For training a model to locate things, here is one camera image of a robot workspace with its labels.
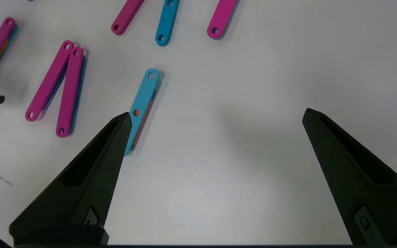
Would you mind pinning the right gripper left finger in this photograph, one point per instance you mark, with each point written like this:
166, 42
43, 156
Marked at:
81, 193

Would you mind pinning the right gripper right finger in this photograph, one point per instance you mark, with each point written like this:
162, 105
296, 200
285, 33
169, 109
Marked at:
367, 193

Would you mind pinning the blue flat bar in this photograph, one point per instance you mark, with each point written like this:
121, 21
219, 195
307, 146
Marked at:
166, 20
146, 89

